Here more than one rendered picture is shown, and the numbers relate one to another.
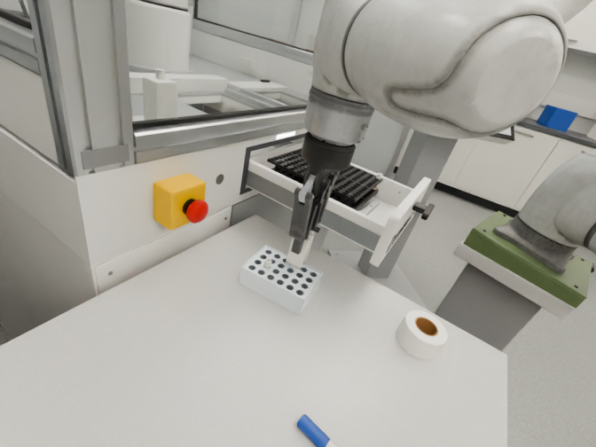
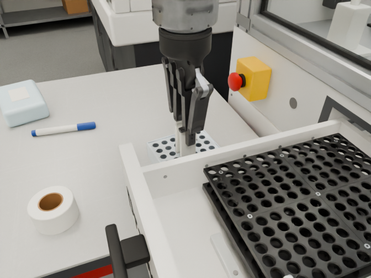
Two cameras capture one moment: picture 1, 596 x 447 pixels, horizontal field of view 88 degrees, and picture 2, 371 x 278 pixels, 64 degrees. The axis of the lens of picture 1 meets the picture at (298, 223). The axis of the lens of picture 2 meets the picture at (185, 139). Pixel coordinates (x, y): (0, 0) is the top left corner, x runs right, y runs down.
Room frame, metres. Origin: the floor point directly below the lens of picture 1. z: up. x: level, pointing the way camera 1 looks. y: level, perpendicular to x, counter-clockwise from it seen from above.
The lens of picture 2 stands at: (0.75, -0.31, 1.17)
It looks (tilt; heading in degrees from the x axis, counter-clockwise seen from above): 38 degrees down; 135
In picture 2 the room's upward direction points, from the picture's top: straight up
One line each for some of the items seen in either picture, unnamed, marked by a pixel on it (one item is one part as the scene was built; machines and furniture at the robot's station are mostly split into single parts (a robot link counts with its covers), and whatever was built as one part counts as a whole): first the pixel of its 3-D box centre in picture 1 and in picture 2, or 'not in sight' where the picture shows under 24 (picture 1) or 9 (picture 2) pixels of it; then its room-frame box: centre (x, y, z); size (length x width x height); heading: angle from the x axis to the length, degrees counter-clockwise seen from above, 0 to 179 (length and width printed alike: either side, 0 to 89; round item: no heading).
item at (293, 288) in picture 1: (281, 277); (183, 152); (0.42, 0.00, 0.78); 0.12 x 0.08 x 0.04; 72
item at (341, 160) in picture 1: (323, 166); (185, 55); (0.45, -0.01, 0.99); 0.08 x 0.07 x 0.09; 162
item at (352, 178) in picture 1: (324, 181); (311, 210); (0.69, -0.03, 0.87); 0.22 x 0.18 x 0.06; 65
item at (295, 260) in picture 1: (297, 250); (183, 136); (0.44, -0.01, 0.84); 0.03 x 0.01 x 0.07; 72
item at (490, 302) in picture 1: (458, 340); not in sight; (0.80, -0.65, 0.38); 0.30 x 0.30 x 0.76; 51
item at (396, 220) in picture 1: (403, 215); (157, 261); (0.61, -0.22, 0.87); 0.29 x 0.02 x 0.11; 155
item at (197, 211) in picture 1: (195, 209); (236, 81); (0.42, 0.17, 0.88); 0.04 x 0.03 x 0.04; 155
